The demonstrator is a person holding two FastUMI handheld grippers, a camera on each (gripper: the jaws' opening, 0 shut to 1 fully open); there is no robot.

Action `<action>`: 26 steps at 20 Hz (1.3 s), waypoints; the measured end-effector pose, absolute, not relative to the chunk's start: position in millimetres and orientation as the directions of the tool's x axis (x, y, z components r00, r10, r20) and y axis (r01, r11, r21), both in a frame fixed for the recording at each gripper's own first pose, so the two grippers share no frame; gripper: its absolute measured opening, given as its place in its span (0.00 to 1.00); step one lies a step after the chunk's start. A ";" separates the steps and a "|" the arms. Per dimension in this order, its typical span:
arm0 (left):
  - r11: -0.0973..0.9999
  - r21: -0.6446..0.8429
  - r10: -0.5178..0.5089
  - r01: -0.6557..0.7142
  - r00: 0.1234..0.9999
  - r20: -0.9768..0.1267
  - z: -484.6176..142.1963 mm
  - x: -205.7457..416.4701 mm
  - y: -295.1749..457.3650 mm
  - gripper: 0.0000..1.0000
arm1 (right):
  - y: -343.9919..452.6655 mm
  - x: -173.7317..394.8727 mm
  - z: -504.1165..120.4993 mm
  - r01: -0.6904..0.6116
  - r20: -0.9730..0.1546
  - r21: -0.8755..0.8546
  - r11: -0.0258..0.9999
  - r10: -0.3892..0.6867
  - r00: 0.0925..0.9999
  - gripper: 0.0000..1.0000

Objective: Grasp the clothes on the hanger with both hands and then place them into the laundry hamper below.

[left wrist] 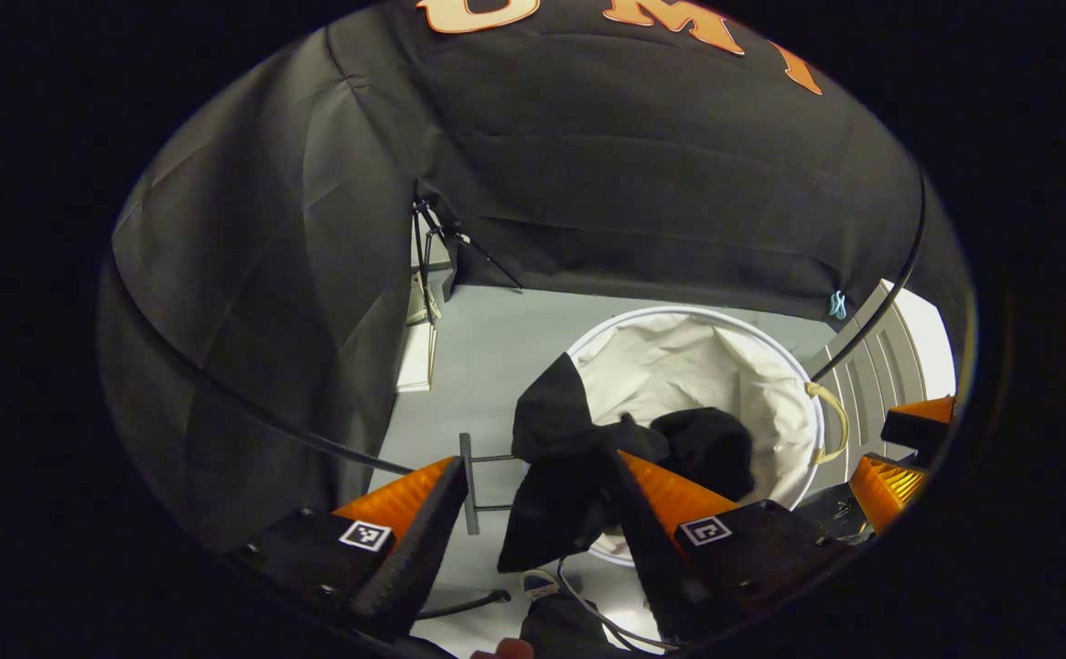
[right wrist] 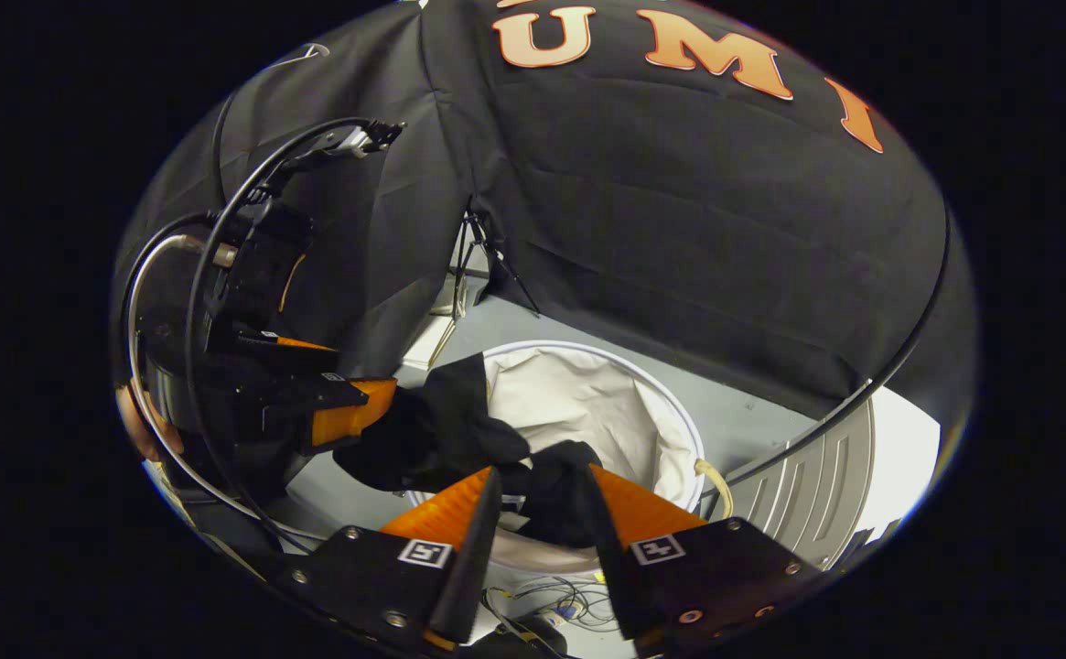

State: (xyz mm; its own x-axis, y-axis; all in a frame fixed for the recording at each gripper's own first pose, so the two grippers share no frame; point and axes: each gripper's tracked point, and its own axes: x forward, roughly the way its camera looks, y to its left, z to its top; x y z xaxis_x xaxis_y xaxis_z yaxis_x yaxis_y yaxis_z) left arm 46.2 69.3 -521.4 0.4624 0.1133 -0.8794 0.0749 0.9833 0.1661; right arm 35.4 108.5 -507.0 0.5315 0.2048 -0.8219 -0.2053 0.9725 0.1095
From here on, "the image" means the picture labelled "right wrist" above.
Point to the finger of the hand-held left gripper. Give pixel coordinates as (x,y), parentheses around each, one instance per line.
(267,352)
(285,403)

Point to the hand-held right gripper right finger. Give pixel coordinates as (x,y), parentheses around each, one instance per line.
(617,577)

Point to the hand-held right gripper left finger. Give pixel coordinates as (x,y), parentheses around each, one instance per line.
(478,567)

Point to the black jacket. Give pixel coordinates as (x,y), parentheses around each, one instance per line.
(441,430)

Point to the white fabric laundry hamper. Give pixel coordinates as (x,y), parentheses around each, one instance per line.
(587,403)

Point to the black tripod stand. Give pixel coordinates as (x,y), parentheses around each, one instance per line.
(496,252)

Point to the black backdrop cloth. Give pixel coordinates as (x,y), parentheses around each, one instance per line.
(679,229)

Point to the grey ribbed base plate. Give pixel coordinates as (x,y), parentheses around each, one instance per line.
(816,494)

